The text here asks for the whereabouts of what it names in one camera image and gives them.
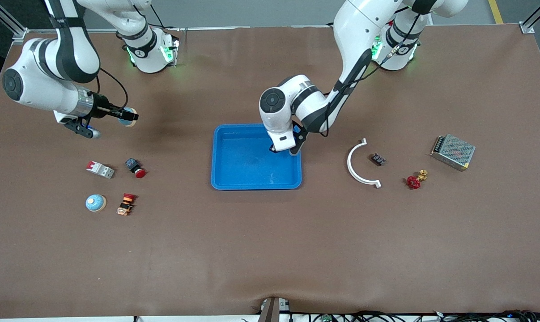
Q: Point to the blue plastic tray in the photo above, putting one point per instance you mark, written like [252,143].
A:
[243,165]

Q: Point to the yellow floor tape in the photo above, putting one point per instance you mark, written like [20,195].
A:
[496,11]

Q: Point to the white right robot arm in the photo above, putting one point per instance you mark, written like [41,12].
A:
[37,89]

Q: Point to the blue desk bell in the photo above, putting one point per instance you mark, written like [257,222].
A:
[95,203]
[126,123]

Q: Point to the red orange emergency stop switch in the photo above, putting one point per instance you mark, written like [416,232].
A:
[126,203]

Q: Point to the aluminium table edge rail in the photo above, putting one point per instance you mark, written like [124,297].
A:
[252,27]

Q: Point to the red push button switch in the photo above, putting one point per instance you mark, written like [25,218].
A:
[139,173]

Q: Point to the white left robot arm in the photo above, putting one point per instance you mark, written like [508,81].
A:
[355,27]

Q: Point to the white red circuit breaker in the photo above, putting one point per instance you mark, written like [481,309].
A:
[100,170]

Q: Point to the metal mesh power supply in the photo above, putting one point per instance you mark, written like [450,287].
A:
[453,151]

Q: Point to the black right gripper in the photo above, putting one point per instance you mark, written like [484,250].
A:
[100,111]

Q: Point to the white curved plastic bracket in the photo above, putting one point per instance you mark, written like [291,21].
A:
[349,162]

